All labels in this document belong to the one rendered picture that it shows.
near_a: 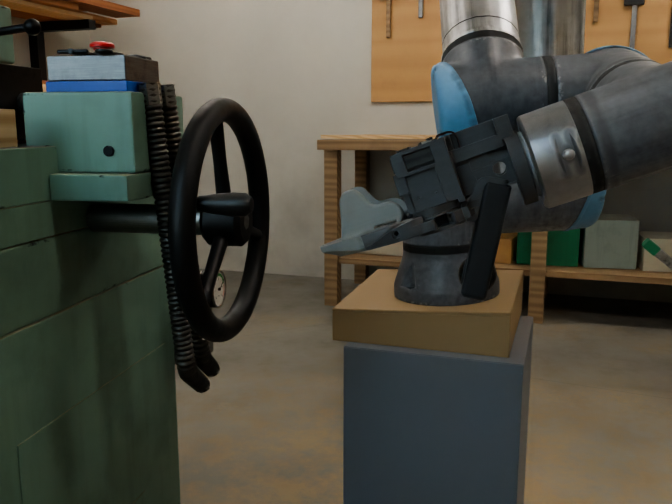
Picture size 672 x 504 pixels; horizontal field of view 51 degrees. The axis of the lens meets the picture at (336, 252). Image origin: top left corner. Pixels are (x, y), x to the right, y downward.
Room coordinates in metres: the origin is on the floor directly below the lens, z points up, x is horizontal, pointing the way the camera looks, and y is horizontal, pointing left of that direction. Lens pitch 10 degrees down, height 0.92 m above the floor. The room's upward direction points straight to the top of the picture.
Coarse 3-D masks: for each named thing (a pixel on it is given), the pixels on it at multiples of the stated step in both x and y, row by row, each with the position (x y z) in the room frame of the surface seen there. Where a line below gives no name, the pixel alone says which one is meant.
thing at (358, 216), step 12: (348, 192) 0.66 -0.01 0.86; (348, 204) 0.66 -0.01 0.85; (360, 204) 0.66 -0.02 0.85; (372, 204) 0.66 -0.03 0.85; (384, 204) 0.65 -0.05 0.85; (396, 204) 0.65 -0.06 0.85; (348, 216) 0.66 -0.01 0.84; (360, 216) 0.66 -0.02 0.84; (372, 216) 0.66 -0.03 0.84; (384, 216) 0.65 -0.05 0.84; (396, 216) 0.65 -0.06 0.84; (348, 228) 0.66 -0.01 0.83; (360, 228) 0.66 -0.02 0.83; (372, 228) 0.66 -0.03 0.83; (348, 240) 0.66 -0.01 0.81; (360, 240) 0.65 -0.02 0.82; (324, 252) 0.68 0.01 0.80; (336, 252) 0.67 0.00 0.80; (348, 252) 0.66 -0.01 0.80
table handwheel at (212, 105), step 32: (192, 128) 0.74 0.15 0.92; (192, 160) 0.71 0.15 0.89; (224, 160) 0.81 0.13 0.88; (256, 160) 0.93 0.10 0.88; (192, 192) 0.70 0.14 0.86; (224, 192) 0.81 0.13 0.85; (256, 192) 0.94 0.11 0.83; (96, 224) 0.85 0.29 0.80; (128, 224) 0.84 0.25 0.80; (192, 224) 0.70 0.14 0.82; (224, 224) 0.80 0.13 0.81; (256, 224) 0.94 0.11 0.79; (192, 256) 0.69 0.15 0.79; (256, 256) 0.93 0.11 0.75; (192, 288) 0.70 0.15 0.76; (256, 288) 0.90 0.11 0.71; (192, 320) 0.72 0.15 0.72; (224, 320) 0.79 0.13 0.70
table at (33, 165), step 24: (24, 144) 0.85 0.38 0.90; (0, 168) 0.70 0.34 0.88; (24, 168) 0.74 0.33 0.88; (48, 168) 0.78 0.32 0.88; (0, 192) 0.70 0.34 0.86; (24, 192) 0.73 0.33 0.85; (48, 192) 0.78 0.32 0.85; (72, 192) 0.77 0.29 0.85; (96, 192) 0.77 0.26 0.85; (120, 192) 0.76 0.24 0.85; (144, 192) 0.80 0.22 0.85
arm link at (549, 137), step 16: (544, 112) 0.63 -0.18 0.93; (560, 112) 0.62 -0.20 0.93; (528, 128) 0.62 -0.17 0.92; (544, 128) 0.61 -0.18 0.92; (560, 128) 0.61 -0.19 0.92; (576, 128) 0.60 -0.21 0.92; (528, 144) 0.61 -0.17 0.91; (544, 144) 0.61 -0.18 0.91; (560, 144) 0.61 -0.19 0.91; (576, 144) 0.60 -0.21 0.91; (528, 160) 0.62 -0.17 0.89; (544, 160) 0.61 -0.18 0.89; (560, 160) 0.60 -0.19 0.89; (576, 160) 0.60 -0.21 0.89; (544, 176) 0.61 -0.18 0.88; (560, 176) 0.61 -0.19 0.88; (576, 176) 0.60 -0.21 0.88; (544, 192) 0.61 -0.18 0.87; (560, 192) 0.61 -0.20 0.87; (576, 192) 0.62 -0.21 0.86; (592, 192) 0.62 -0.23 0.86
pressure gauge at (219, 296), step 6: (204, 270) 1.11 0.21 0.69; (222, 276) 1.13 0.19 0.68; (216, 282) 1.10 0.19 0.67; (216, 288) 1.10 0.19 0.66; (222, 288) 1.12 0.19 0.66; (216, 294) 1.10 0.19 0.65; (222, 294) 1.12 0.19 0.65; (216, 300) 1.10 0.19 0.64; (222, 300) 1.12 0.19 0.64; (210, 306) 1.09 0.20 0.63; (216, 306) 1.09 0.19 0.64
